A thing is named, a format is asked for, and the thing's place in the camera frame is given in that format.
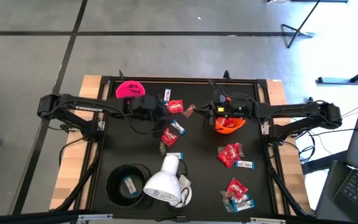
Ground black table mat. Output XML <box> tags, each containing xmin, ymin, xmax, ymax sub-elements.
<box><xmin>90</xmin><ymin>81</ymin><xmax>275</xmax><ymax>215</ymax></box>

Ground black laptop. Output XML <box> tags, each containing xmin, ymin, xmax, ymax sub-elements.
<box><xmin>333</xmin><ymin>164</ymin><xmax>358</xmax><ymax>223</ymax></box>

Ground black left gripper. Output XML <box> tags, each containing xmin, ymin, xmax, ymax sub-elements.
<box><xmin>126</xmin><ymin>95</ymin><xmax>168</xmax><ymax>138</ymax></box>

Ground white desk lamp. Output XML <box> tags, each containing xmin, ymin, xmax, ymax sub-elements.
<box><xmin>142</xmin><ymin>154</ymin><xmax>193</xmax><ymax>208</ymax></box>

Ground white cable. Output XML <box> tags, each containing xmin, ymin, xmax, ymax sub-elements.
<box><xmin>337</xmin><ymin>92</ymin><xmax>358</xmax><ymax>123</ymax></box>

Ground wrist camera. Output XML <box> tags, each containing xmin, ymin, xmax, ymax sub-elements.
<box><xmin>140</xmin><ymin>95</ymin><xmax>158</xmax><ymax>108</ymax></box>
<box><xmin>213</xmin><ymin>93</ymin><xmax>229</xmax><ymax>114</ymax></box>

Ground white cable tag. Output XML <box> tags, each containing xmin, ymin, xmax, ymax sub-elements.
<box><xmin>178</xmin><ymin>174</ymin><xmax>191</xmax><ymax>187</ymax></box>

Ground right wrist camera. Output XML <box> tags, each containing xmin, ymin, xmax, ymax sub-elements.
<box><xmin>213</xmin><ymin>93</ymin><xmax>229</xmax><ymax>114</ymax></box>

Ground orange plastic bucket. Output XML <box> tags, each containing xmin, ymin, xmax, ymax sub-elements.
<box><xmin>213</xmin><ymin>116</ymin><xmax>247</xmax><ymax>135</ymax></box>

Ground laptop computer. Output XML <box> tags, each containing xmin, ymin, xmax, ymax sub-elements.
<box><xmin>314</xmin><ymin>89</ymin><xmax>358</xmax><ymax>224</ymax></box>

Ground black tripod stand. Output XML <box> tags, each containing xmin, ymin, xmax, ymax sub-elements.
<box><xmin>280</xmin><ymin>0</ymin><xmax>316</xmax><ymax>49</ymax></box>

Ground black stand foot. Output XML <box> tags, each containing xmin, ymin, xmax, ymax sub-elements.
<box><xmin>317</xmin><ymin>60</ymin><xmax>358</xmax><ymax>85</ymax></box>

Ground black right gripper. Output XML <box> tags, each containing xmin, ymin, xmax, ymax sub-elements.
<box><xmin>194</xmin><ymin>93</ymin><xmax>256</xmax><ymax>121</ymax></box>

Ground black floor cables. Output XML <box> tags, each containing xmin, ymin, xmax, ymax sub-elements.
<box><xmin>287</xmin><ymin>130</ymin><xmax>326</xmax><ymax>164</ymax></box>

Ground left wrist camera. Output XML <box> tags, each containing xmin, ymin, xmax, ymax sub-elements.
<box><xmin>140</xmin><ymin>95</ymin><xmax>158</xmax><ymax>108</ymax></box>

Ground pink plastic bucket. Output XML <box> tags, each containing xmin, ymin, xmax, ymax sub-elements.
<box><xmin>115</xmin><ymin>80</ymin><xmax>147</xmax><ymax>100</ymax></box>

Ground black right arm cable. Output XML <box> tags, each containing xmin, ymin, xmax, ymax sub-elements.
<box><xmin>208</xmin><ymin>79</ymin><xmax>256</xmax><ymax>103</ymax></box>

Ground black plastic bucket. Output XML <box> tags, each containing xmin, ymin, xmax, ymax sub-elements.
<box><xmin>104</xmin><ymin>163</ymin><xmax>153</xmax><ymax>208</ymax></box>

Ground black support beam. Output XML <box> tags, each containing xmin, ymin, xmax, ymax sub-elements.
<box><xmin>301</xmin><ymin>150</ymin><xmax>349</xmax><ymax>175</ymax></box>

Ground black lamp cable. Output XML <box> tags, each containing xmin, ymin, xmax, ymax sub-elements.
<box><xmin>176</xmin><ymin>158</ymin><xmax>191</xmax><ymax>207</ymax></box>

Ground black table frame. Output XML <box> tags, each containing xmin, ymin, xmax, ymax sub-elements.
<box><xmin>50</xmin><ymin>76</ymin><xmax>312</xmax><ymax>218</ymax></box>

